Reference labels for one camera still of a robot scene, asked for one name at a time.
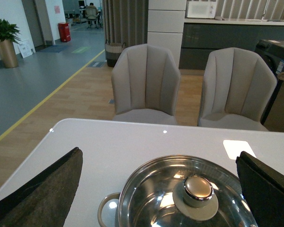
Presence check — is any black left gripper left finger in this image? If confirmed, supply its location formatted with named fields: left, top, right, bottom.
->
left=0, top=147, right=83, bottom=227

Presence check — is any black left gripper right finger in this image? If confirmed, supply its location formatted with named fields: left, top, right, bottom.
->
left=236, top=151, right=284, bottom=227

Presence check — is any glass pot lid with knob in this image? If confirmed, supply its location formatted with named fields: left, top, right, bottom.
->
left=116, top=155, right=256, bottom=227

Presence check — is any white electric cooking pot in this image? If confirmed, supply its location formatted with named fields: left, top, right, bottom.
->
left=97, top=192, right=121, bottom=227

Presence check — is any beige chair on right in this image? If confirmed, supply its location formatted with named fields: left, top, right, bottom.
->
left=197, top=47, right=277, bottom=131

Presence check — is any beige chair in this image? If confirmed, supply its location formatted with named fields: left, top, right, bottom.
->
left=197, top=47, right=277, bottom=131
left=111, top=44, right=181, bottom=125

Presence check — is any black washing machine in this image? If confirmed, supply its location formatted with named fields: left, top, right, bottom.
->
left=254, top=39, right=284, bottom=125

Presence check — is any white framed sign board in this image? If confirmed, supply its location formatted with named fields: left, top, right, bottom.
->
left=18, top=39, right=35, bottom=58

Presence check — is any beige chair on left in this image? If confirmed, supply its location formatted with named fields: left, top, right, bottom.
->
left=111, top=44, right=181, bottom=125

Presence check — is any woven laundry basket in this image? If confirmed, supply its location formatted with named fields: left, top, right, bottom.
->
left=105, top=40, right=126, bottom=67

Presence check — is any potted plant in gold planter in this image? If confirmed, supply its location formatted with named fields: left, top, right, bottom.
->
left=0, top=19, right=20, bottom=68

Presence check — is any red bin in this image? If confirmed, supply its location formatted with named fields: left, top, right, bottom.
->
left=58, top=23, right=71, bottom=42

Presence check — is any kitchen counter with cabinets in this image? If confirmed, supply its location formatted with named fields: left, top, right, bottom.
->
left=179, top=19, right=284, bottom=70

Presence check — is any person seated in office chair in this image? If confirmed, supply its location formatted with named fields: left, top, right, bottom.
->
left=86, top=2, right=100, bottom=28

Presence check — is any white microwave oven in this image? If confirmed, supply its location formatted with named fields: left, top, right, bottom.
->
left=186, top=0, right=217, bottom=19

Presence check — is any white pillar column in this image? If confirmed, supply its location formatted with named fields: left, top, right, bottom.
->
left=147, top=0, right=186, bottom=65

